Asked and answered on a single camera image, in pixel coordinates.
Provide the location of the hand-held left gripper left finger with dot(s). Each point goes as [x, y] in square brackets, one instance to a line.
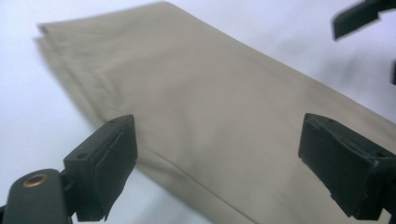
[99, 168]

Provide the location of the white table board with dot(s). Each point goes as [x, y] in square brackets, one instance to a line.
[28, 99]

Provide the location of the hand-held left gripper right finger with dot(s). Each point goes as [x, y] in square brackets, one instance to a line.
[348, 168]

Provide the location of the beige pants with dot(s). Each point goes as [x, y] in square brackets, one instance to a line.
[202, 109]

